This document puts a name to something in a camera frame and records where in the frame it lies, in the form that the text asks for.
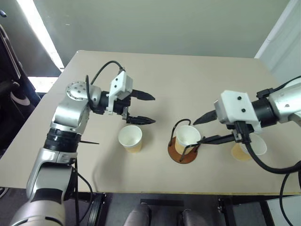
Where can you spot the white board on floor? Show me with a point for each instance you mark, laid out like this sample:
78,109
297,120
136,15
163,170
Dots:
285,212

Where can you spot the dark grey rounded shape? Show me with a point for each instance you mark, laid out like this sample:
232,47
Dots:
137,216
194,219

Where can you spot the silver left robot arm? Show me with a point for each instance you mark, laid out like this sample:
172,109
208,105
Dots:
68,110

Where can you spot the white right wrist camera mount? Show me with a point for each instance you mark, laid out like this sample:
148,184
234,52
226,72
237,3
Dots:
235,106

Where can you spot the black table frame leg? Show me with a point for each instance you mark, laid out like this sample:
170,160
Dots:
225,212
97,209

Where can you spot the white paper cup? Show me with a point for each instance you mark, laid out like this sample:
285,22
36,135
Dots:
187,136
129,139
259,146

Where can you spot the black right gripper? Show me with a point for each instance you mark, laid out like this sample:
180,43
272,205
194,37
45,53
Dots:
231,128

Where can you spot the black chair with bag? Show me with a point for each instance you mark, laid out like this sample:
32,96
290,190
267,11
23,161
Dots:
14,99

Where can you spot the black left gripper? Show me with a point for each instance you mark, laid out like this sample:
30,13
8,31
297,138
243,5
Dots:
123,103

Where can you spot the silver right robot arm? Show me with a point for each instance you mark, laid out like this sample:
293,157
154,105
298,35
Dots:
284,103

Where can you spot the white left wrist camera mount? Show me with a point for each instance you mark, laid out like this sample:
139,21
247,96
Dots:
120,84

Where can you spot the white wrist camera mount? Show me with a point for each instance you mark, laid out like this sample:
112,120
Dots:
120,84
235,106

